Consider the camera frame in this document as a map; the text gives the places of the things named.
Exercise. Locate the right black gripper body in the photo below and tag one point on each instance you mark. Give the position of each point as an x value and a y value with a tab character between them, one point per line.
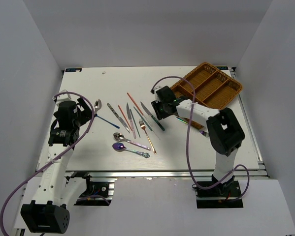
160	109

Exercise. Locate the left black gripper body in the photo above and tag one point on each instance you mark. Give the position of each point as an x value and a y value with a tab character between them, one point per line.
83	116

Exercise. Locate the silver knife teal handle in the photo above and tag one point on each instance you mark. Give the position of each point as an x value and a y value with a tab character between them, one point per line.
152	116

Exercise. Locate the rose gold fork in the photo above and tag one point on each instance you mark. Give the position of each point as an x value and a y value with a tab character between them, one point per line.
143	127

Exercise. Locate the iridescent rainbow fork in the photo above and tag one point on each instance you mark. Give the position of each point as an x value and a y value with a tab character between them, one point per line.
202	132

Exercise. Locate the silver patterned table knife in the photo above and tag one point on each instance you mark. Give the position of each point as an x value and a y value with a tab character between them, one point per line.
118	117

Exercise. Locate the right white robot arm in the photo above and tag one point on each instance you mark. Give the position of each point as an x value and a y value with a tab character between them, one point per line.
225	132

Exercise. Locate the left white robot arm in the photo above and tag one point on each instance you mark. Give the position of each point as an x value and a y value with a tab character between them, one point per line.
49	210

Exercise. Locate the teal chopstick right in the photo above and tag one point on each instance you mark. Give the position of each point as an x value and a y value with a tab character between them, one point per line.
145	122

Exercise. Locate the teal chopstick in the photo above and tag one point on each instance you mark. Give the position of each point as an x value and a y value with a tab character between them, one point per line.
135	123
145	122

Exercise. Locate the teal chopstick left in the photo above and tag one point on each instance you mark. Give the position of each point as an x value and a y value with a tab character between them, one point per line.
135	123

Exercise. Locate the orange white chopstick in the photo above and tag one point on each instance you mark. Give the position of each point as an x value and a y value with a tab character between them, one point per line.
136	105

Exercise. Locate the orange chopstick left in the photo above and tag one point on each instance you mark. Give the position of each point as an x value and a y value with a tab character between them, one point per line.
126	120

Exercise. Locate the blue label sticker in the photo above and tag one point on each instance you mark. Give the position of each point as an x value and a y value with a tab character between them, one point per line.
68	70

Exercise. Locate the orange wicker cutlery tray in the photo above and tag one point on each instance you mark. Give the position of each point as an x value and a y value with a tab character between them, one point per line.
213	86

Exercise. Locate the purple iridescent spoon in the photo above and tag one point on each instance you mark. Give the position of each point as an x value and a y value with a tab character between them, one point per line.
120	147

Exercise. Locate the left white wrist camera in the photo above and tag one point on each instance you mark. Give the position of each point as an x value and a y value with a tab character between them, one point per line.
63	97

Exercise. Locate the silver spoon blue handle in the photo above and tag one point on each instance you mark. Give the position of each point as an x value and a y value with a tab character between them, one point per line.
98	113

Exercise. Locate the silver spoon pink handle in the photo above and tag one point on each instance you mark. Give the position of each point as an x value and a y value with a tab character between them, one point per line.
121	138

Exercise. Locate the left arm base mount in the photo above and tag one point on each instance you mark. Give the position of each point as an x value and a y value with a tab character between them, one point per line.
96	193

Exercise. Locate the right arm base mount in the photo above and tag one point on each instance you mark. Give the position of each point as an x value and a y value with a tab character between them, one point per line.
215	198

